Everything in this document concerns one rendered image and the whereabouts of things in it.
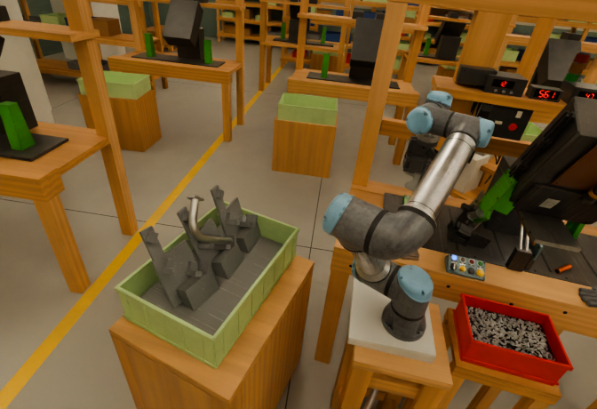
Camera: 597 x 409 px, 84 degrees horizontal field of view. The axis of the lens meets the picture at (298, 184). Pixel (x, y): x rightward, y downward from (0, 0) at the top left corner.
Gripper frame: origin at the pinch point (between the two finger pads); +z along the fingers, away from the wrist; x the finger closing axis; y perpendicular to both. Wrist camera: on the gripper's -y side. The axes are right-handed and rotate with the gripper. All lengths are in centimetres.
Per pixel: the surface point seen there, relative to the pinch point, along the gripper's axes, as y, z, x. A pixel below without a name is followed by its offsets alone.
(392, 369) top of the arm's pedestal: -2, 44, 41
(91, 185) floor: 275, 129, -111
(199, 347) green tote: 59, 42, 54
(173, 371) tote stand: 67, 53, 59
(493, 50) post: -24, -41, -65
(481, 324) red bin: -33, 41, 16
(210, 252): 73, 36, 20
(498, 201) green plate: -38.4, 12.5, -28.1
